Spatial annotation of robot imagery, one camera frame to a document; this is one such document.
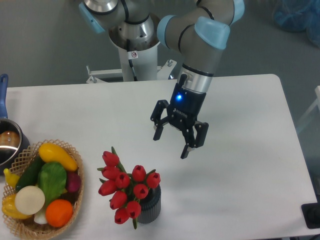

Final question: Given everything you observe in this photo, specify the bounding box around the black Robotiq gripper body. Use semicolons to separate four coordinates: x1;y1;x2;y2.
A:
166;83;206;132

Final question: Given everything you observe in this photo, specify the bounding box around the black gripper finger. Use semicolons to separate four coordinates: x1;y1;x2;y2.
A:
150;99;169;141
180;121;209;159

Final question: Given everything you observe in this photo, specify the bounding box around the red tulip bouquet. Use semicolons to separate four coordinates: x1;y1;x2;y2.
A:
97;147;161;229

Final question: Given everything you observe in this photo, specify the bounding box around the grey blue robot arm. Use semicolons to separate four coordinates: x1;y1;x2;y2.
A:
79;0;245;159

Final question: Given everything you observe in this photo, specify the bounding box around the dark grey ribbed vase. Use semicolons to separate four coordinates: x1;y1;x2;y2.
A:
137;185;162;224

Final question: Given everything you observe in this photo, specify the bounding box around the purple red onion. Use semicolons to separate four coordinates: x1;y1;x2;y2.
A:
65;171;82;193

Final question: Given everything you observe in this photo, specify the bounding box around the yellow squash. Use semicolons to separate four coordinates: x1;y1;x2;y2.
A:
38;142;78;172

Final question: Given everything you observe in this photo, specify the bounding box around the green lettuce leaf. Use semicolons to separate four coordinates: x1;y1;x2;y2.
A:
37;161;67;207

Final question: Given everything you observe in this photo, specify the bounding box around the black device at edge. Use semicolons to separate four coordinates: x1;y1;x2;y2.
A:
301;203;320;229

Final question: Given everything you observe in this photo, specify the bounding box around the blue plastic bag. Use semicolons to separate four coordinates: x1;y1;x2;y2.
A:
272;0;320;47

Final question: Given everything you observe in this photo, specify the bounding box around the orange fruit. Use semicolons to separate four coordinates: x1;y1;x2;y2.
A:
45;199;73;228

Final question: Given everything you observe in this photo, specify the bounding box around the dark green cucumber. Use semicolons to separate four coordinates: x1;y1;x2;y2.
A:
15;155;45;192

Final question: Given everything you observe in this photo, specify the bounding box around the woven wicker basket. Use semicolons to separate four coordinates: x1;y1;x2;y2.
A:
3;139;85;240

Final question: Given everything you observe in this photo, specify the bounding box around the yellow bell pepper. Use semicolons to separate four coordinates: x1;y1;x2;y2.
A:
1;194;33;220

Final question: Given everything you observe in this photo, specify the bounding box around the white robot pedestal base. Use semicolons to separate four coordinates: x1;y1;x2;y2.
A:
86;13;177;84

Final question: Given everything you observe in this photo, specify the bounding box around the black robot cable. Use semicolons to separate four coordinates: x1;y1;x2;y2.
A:
125;38;139;82

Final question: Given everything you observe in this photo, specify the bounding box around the white frame at right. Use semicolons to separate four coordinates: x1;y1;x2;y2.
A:
295;85;320;135

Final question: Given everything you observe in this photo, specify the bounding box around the blue handled saucepan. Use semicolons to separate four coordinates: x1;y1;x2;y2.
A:
0;73;30;176

